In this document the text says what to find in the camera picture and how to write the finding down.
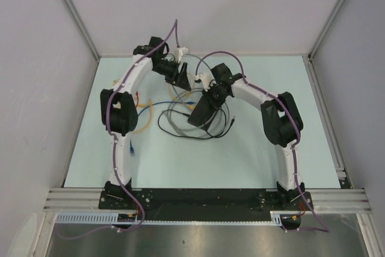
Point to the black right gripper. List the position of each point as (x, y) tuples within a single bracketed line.
[(215, 106)]

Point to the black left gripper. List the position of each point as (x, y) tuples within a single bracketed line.
[(178, 79)]

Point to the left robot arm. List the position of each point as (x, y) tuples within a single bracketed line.
[(119, 113)]

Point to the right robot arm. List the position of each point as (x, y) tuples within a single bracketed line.
[(281, 121)]

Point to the black network switch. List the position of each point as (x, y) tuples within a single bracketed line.
[(202, 115)]

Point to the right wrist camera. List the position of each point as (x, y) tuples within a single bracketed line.
[(204, 79)]

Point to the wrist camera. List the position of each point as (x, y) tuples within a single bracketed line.
[(180, 52), (204, 79)]

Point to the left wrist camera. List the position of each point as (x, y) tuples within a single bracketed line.
[(180, 52)]

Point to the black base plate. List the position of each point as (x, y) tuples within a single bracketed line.
[(197, 204)]

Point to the grey cable duct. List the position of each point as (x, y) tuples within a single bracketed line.
[(114, 218)]

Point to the aluminium frame rail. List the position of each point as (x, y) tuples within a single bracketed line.
[(325, 201)]

